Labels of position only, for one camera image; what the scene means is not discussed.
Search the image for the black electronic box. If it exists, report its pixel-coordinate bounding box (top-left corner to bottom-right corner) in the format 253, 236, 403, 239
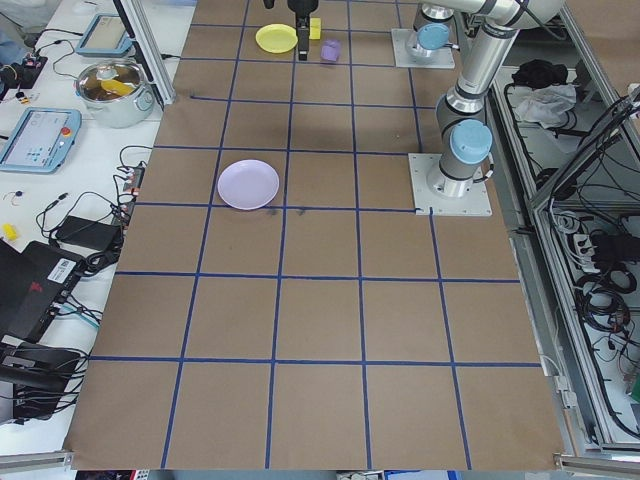
0, 344, 89, 426

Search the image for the black USB hub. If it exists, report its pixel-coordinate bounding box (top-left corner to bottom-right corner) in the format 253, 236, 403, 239
114, 164, 147, 209

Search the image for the aluminium profile post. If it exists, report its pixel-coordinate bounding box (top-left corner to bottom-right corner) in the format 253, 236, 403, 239
112, 0, 177, 105

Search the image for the black power brick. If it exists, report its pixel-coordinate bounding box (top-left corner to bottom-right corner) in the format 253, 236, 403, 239
53, 215, 121, 250

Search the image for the white cloth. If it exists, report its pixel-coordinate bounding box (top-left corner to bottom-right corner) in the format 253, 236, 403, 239
514, 83, 580, 129

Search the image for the black coiled cable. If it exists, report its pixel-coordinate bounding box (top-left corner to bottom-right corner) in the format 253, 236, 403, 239
574, 269, 639, 331

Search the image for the purple plate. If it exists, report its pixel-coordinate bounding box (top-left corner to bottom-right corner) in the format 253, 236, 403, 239
217, 159, 281, 211

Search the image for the glass pot lid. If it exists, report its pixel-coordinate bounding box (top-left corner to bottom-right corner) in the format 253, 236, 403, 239
79, 60, 146, 101

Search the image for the steel cooking pot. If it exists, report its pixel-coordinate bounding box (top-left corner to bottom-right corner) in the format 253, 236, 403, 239
74, 59, 155, 130

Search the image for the white power strip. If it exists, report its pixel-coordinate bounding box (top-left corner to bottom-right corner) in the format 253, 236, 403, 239
569, 232, 596, 274

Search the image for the aluminium profile bar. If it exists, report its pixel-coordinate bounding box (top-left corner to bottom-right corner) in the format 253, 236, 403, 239
0, 449, 75, 471
552, 452, 640, 474

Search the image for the black power adapter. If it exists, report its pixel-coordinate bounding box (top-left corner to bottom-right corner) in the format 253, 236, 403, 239
592, 232, 626, 264

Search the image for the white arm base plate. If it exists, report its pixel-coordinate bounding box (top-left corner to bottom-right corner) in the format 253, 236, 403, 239
390, 28, 457, 69
408, 152, 494, 217

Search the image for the black cloth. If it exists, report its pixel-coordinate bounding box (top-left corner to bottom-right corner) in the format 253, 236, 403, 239
510, 58, 570, 87

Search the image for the blue teach pendant tablet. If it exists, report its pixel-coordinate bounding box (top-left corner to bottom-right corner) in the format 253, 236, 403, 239
0, 107, 83, 175
75, 13, 135, 57

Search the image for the black computer with red logo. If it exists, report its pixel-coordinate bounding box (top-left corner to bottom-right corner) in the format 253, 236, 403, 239
0, 239, 86, 344

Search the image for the metal V-shaped frame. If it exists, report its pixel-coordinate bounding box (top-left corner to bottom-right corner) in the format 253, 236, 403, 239
459, 0, 640, 459

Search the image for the yellow plate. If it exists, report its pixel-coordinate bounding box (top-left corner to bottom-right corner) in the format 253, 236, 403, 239
255, 23, 299, 55

